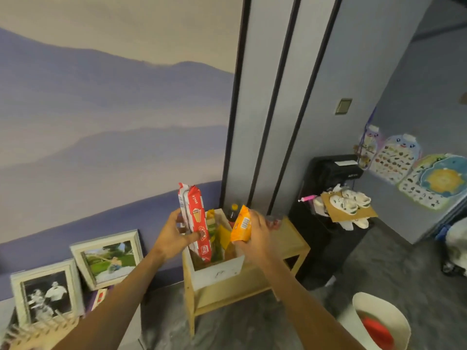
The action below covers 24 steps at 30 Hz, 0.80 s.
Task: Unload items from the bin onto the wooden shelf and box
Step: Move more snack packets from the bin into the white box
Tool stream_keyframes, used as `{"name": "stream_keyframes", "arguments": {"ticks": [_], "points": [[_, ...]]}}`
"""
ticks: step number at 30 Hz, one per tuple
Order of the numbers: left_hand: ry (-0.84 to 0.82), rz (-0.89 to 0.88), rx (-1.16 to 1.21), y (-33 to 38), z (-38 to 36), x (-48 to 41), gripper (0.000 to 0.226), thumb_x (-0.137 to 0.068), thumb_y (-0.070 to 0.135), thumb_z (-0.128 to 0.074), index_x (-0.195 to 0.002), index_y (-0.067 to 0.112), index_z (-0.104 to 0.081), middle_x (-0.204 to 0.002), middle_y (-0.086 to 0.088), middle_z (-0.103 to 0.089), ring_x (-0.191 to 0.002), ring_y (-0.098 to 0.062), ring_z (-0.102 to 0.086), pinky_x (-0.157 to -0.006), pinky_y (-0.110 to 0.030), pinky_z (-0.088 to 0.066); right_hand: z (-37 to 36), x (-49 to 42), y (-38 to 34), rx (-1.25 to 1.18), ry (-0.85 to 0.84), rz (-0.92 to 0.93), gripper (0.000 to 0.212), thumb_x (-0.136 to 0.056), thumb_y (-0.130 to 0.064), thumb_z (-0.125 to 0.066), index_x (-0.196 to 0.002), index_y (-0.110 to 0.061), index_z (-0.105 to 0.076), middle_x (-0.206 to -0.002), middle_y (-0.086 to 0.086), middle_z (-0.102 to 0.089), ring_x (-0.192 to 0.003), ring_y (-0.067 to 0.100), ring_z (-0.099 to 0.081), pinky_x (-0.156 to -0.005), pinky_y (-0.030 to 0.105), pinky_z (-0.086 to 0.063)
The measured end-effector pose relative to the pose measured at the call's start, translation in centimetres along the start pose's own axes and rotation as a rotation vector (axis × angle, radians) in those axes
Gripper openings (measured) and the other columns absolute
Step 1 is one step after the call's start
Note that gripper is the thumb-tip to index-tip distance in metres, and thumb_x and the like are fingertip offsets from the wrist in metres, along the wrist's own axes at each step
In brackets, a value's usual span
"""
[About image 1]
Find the light blue animal wall chart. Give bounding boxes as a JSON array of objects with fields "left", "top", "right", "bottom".
[{"left": 369, "top": 133, "right": 422, "bottom": 185}]

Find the small orange snack packet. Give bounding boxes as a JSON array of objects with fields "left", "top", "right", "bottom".
[{"left": 230, "top": 205, "right": 253, "bottom": 244}]

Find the white waste bin yellow base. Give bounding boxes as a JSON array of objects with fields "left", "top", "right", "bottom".
[{"left": 337, "top": 292, "right": 412, "bottom": 350}]

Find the white cardboard box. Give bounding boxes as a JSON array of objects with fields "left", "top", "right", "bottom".
[{"left": 181, "top": 209, "right": 246, "bottom": 291}]

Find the brown cardboard sheet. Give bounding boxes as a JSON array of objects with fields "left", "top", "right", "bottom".
[{"left": 320, "top": 191, "right": 379, "bottom": 224}]

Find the black storage box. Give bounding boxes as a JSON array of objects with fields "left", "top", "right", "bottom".
[{"left": 288, "top": 198, "right": 371, "bottom": 288}]

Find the person's left hand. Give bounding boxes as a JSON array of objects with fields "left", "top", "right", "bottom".
[{"left": 151, "top": 209, "right": 206, "bottom": 263}]

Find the black air purifier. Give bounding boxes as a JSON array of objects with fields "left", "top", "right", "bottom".
[{"left": 308, "top": 155, "right": 364, "bottom": 201}]

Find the purple animal wall chart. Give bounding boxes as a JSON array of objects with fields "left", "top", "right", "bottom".
[{"left": 356, "top": 124, "right": 382, "bottom": 170}]

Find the green seed snack bag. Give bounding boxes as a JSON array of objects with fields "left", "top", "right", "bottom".
[{"left": 206, "top": 209, "right": 224, "bottom": 263}]

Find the yellow wooden small table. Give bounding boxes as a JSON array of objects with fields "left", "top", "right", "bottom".
[{"left": 182, "top": 216, "right": 311, "bottom": 338}]

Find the white red snack pack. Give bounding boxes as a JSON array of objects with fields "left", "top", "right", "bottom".
[{"left": 178, "top": 182, "right": 190, "bottom": 234}]

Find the white frame monochrome photo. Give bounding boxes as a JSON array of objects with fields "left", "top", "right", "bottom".
[{"left": 10, "top": 258, "right": 85, "bottom": 327}]

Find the white frame colour photo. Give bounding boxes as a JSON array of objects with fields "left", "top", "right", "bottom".
[{"left": 69, "top": 229, "right": 144, "bottom": 291}]

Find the white toy scooter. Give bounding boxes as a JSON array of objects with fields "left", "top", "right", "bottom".
[{"left": 441, "top": 216, "right": 467, "bottom": 278}]

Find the person's right forearm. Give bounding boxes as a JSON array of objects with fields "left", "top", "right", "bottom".
[{"left": 255, "top": 258, "right": 365, "bottom": 350}]

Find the person's left forearm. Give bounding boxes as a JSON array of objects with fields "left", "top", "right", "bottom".
[{"left": 53, "top": 247, "right": 172, "bottom": 350}]

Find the wooden peg rack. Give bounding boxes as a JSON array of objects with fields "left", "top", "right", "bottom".
[{"left": 0, "top": 311, "right": 79, "bottom": 350}]

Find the white green-heeled child sandal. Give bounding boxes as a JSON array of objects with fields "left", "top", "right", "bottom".
[
  {"left": 341, "top": 189, "right": 372, "bottom": 209},
  {"left": 329, "top": 194, "right": 359, "bottom": 215}
]

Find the person's right hand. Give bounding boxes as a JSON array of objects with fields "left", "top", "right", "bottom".
[{"left": 233, "top": 210, "right": 282, "bottom": 268}]

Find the cream wooden bead ruler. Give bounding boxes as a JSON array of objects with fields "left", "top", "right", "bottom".
[{"left": 90, "top": 287, "right": 109, "bottom": 311}]

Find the red lidded cup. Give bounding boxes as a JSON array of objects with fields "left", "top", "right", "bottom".
[{"left": 361, "top": 316, "right": 395, "bottom": 350}]

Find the grey television cabinet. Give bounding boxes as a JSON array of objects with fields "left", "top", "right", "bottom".
[{"left": 0, "top": 287, "right": 143, "bottom": 350}]

